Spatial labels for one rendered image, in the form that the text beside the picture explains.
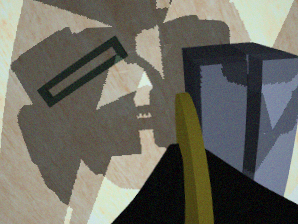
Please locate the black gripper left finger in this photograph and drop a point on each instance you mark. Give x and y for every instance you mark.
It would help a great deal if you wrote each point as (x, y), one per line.
(161, 199)

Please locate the dark green rectangular frame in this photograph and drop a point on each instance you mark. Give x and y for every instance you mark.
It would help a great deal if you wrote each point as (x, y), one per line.
(112, 42)

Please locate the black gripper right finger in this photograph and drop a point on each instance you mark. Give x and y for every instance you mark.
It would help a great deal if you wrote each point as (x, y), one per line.
(240, 200)

